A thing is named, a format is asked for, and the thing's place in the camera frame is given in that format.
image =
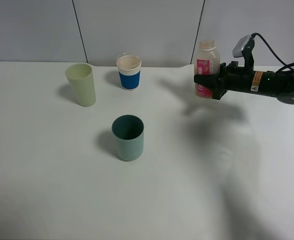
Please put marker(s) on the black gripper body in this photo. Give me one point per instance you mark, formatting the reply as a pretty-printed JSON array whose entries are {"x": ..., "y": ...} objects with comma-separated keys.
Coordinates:
[{"x": 232, "y": 77}]

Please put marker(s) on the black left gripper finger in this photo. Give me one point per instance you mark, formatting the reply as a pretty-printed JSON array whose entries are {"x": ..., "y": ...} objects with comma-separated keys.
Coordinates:
[{"x": 210, "y": 81}]

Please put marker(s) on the pale green plastic cup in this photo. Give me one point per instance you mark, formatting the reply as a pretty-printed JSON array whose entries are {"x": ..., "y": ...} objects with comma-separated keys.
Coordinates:
[{"x": 80, "y": 77}]

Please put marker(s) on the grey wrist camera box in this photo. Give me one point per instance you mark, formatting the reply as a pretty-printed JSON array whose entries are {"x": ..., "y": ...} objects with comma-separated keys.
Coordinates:
[{"x": 240, "y": 46}]

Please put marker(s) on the teal plastic cup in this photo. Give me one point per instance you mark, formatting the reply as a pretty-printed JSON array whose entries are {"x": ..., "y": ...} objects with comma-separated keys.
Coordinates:
[{"x": 129, "y": 133}]

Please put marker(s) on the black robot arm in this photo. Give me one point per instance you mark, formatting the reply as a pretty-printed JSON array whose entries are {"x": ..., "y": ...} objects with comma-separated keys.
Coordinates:
[{"x": 279, "y": 84}]

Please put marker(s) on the blue white paper cup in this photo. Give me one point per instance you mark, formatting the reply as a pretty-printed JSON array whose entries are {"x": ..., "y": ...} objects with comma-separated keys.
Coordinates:
[{"x": 129, "y": 68}]

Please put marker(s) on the pink label drink bottle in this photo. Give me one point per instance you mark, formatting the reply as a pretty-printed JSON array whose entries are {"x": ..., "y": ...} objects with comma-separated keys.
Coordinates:
[{"x": 207, "y": 58}]

